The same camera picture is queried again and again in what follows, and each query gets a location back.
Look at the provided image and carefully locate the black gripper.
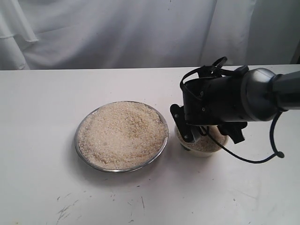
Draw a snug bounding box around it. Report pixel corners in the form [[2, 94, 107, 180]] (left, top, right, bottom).
[[217, 122, 248, 144]]

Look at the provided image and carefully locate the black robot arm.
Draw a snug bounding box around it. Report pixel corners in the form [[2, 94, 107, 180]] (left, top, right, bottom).
[[180, 66, 300, 143]]

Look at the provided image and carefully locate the white bowl of rice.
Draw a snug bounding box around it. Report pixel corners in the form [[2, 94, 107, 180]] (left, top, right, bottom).
[[174, 126, 228, 157]]

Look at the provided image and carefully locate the steel plate of rice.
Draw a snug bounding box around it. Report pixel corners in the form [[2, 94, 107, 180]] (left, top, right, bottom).
[[74, 101, 169, 173]]

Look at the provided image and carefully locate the white backdrop curtain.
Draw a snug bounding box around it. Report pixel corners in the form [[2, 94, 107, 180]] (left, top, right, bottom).
[[0, 0, 300, 70]]

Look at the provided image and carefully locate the wrist camera with black bracket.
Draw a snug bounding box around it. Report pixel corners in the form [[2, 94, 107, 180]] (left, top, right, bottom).
[[170, 104, 202, 143]]

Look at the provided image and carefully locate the black camera cable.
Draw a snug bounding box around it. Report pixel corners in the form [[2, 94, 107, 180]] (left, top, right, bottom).
[[180, 56, 285, 164]]

